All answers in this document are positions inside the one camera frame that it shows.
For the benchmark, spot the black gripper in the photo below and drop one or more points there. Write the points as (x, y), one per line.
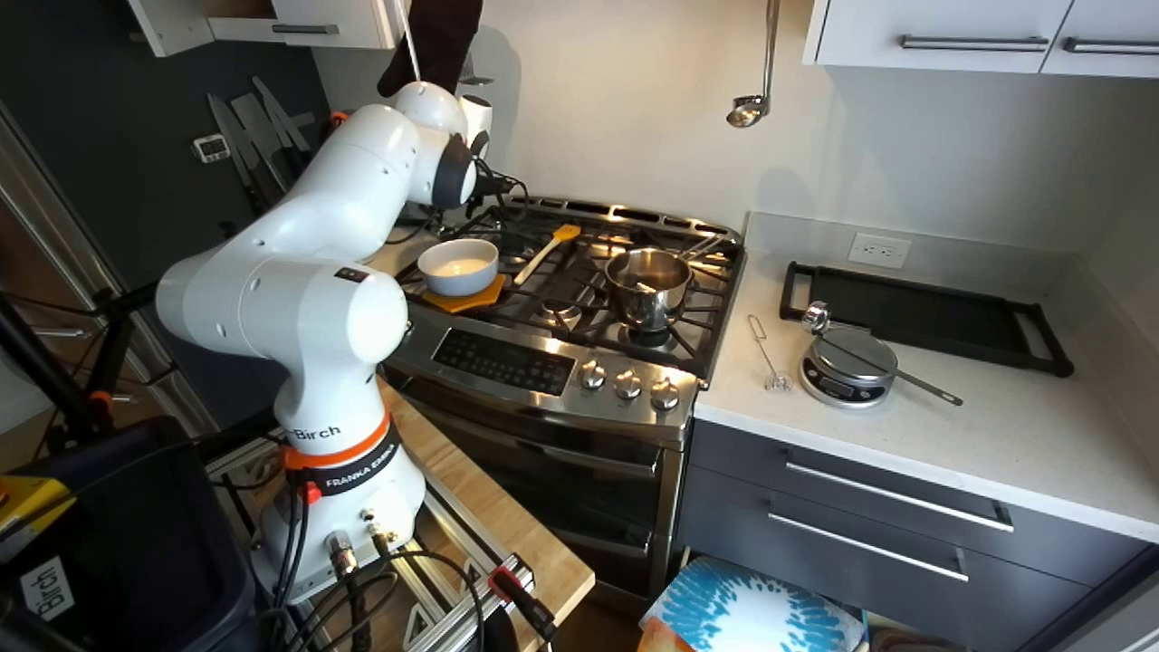
(493, 185)

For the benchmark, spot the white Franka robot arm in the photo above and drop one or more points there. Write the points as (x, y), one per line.
(303, 303)

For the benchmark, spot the white ceramic bowl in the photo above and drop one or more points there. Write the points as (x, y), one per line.
(457, 271)

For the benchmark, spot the yellow silicone trivet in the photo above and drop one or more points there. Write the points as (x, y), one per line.
(474, 303)

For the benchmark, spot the dark hanging cloth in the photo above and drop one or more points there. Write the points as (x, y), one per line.
(435, 39)

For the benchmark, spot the silver stove knob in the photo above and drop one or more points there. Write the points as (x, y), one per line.
(591, 376)
(664, 398)
(629, 386)

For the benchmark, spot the black cast iron stove grate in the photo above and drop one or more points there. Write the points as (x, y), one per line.
(711, 274)

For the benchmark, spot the white cabinet with open shelf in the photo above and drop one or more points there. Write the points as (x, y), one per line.
(327, 16)

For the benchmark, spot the steel kitchen knife set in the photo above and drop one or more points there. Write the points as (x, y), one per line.
(256, 128)

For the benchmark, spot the hanging silver ladle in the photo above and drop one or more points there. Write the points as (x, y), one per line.
(746, 111)

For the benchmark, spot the stainless steel gas range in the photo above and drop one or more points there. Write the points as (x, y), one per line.
(545, 482)

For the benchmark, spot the light wooden board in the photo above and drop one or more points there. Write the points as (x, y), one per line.
(507, 529)

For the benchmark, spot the wide white cabinet door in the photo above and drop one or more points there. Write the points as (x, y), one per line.
(871, 23)

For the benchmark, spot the black tripod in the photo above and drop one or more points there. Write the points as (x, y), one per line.
(108, 351)

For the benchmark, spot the black griddle tray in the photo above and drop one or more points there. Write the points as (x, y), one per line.
(927, 316)

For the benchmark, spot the black plastic bin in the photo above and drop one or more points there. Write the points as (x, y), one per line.
(130, 546)

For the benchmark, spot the yellow and black object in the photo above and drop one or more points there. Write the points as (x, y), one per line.
(30, 499)

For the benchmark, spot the narrow white cabinet door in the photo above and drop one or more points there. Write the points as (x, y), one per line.
(1108, 19)

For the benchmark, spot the white wall switch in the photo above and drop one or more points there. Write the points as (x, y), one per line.
(212, 146)

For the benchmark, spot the white wall outlet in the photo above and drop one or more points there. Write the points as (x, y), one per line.
(876, 250)

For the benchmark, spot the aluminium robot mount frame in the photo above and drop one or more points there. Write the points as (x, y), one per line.
(455, 604)

